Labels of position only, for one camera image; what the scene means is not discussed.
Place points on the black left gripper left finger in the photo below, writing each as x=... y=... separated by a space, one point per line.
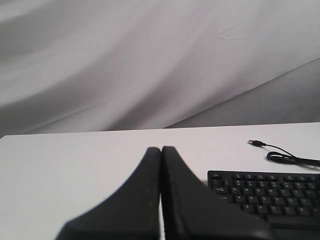
x=130 y=213

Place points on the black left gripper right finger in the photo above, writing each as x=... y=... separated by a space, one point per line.
x=192 y=211

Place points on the black acer keyboard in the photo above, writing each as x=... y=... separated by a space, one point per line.
x=284 y=200

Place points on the grey backdrop cloth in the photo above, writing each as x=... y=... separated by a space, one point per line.
x=104 y=65

